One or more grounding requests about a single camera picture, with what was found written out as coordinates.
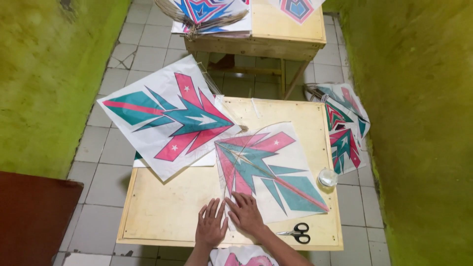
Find person's right hand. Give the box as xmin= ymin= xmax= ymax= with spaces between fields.
xmin=225 ymin=191 xmax=266 ymax=237

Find clear plastic glue jar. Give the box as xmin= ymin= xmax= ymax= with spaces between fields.
xmin=318 ymin=168 xmax=339 ymax=188

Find pile of kites on floor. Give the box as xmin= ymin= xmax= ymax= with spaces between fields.
xmin=304 ymin=82 xmax=371 ymax=175

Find stack of printed kite papers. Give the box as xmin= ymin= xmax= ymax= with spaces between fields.
xmin=96 ymin=54 xmax=242 ymax=182

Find paper kite with bamboo frame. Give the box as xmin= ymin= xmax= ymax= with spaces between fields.
xmin=214 ymin=121 xmax=330 ymax=232

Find black handled scissors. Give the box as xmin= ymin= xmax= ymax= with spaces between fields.
xmin=276 ymin=222 xmax=311 ymax=245

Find light wooden work table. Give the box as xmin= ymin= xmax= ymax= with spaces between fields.
xmin=116 ymin=96 xmax=344 ymax=252

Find small wooden table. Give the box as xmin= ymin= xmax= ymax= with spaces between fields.
xmin=184 ymin=0 xmax=327 ymax=100

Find bundle of thin bamboo sticks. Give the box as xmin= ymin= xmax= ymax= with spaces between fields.
xmin=197 ymin=61 xmax=250 ymax=133

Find person's left hand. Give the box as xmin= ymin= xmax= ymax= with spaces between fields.
xmin=195 ymin=198 xmax=229 ymax=248

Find dark brown wooden board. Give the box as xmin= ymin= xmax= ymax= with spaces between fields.
xmin=0 ymin=171 xmax=84 ymax=266

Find stack of finished kites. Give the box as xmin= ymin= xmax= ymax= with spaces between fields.
xmin=154 ymin=0 xmax=253 ymax=40

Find white shirt with pink print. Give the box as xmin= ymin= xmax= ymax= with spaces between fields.
xmin=208 ymin=245 xmax=280 ymax=266

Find printed kite paper sheet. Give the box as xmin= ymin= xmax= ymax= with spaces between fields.
xmin=267 ymin=0 xmax=327 ymax=26

